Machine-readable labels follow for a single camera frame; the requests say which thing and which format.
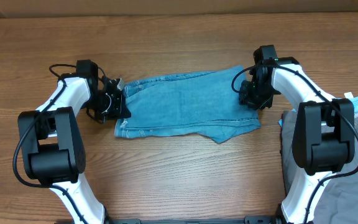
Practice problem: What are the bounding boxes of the light blue denim jeans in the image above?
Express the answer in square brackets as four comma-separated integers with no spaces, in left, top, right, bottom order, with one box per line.
[114,65,260,143]

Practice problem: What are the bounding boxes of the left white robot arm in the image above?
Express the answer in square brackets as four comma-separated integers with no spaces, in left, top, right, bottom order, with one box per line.
[12,60,131,223]

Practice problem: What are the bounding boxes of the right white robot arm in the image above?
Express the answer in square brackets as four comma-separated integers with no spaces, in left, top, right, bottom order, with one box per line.
[236,45,358,223]

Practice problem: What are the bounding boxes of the grey folded garment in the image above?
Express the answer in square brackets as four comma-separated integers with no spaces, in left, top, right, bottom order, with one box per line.
[281,111,358,223]

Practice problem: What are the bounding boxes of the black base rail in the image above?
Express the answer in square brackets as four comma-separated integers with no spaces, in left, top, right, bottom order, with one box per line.
[109,216,282,224]

